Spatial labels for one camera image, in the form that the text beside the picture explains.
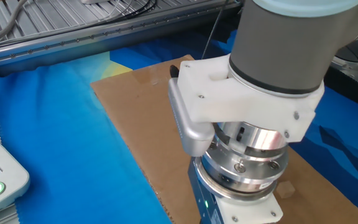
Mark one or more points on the blue mountain print cloth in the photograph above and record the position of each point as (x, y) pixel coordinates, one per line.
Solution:
(57, 124)

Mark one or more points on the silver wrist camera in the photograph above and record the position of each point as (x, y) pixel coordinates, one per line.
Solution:
(194, 137)

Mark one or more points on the grey Schunk gripper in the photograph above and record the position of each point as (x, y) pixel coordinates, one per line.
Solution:
(204, 199)

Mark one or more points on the brown cardboard sheet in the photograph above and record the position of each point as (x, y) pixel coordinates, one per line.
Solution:
(141, 124)

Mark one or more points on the small wooden cube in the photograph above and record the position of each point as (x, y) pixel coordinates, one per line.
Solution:
(285, 190)

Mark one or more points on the white gripper adapter plate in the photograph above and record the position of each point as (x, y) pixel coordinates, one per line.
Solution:
(250, 211)

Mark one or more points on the silver force torque sensor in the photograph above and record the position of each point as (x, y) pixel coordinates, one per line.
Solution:
(253, 168)

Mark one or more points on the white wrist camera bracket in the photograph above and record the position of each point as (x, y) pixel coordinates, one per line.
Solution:
(228, 99)

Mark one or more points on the aluminium slotted rail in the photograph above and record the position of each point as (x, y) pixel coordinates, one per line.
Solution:
(73, 46)

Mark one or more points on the white teach pendant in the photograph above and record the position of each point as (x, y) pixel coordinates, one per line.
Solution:
(8, 174)

